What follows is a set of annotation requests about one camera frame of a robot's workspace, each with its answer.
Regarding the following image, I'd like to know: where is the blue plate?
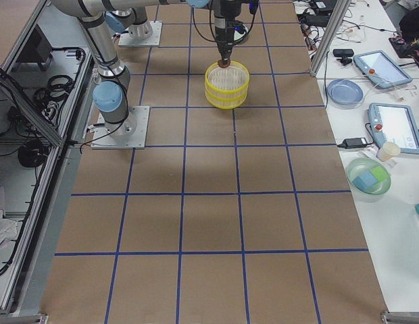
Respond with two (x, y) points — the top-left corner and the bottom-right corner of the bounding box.
(326, 79), (364, 108)

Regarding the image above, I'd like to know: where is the black webcam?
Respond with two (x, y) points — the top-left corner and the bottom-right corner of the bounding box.
(332, 49), (354, 66)

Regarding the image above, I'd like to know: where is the near teach pendant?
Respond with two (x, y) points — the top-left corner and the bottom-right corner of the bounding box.
(368, 103), (419, 155)

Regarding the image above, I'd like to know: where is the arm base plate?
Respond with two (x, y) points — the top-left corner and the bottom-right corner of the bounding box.
(91, 106), (150, 149)
(118, 21), (162, 47)

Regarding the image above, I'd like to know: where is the yellow bamboo steamer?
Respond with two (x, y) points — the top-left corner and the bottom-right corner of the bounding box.
(205, 90), (247, 109)
(204, 61), (250, 99)

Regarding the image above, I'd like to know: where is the paper cup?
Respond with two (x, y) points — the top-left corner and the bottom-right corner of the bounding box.
(376, 142), (401, 162)

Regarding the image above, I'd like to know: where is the teach pendant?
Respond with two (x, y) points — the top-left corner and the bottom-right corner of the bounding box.
(353, 50), (412, 88)
(368, 103), (419, 155)

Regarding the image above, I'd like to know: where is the white cloth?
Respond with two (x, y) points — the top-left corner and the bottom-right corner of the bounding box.
(0, 187), (20, 259)

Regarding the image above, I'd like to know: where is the aluminium frame post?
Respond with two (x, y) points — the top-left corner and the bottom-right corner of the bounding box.
(310, 0), (350, 77)

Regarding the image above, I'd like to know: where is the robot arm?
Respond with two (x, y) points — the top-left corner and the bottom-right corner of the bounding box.
(52, 0), (180, 132)
(104, 1), (259, 68)

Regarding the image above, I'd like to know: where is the green bowl with sponges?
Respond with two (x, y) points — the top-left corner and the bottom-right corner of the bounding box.
(346, 157), (391, 203)

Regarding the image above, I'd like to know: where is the light green plate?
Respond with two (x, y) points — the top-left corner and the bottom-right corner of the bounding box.
(234, 25), (249, 45)

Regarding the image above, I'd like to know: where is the far teach pendant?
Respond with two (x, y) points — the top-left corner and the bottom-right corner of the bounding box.
(353, 50), (412, 88)

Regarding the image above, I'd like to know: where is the black power adapter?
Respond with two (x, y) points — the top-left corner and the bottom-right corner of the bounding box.
(337, 137), (372, 149)

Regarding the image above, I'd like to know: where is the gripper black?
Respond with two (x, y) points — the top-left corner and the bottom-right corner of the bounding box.
(214, 16), (235, 64)

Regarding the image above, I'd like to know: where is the brown steamed bun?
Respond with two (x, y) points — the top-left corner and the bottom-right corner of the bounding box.
(217, 59), (230, 68)

